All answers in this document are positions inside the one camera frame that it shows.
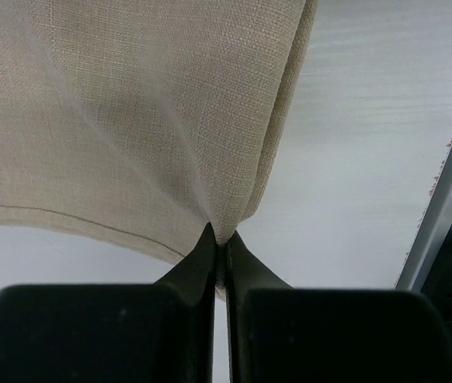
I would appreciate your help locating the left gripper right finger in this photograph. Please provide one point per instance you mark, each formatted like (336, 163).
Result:
(278, 333)

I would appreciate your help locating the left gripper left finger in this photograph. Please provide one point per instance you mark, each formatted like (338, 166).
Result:
(159, 332)

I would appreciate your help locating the beige cloth napkin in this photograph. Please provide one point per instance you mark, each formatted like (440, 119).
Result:
(141, 122)

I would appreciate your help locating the front aluminium rail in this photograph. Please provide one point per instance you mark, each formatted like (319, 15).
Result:
(445, 191)

